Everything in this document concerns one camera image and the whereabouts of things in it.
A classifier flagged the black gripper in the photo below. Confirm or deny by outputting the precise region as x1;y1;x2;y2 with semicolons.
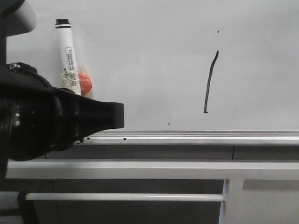
0;63;124;161

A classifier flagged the red round magnet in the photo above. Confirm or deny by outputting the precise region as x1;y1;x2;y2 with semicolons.
78;72;93;97

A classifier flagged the white whiteboard marker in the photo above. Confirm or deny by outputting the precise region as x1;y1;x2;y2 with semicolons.
55;18;81;95

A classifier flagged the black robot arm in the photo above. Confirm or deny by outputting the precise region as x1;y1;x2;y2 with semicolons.
0;0;124;181

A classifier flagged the white metal crossbar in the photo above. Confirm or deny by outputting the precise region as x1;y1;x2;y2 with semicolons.
7;160;299;180

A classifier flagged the white round rod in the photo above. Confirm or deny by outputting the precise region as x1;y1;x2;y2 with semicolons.
25;193;226;202

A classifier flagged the white whiteboard with aluminium frame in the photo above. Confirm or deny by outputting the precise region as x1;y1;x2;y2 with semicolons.
7;0;299;145

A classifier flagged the white vertical stand post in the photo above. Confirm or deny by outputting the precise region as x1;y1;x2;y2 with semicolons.
219;179;244;224

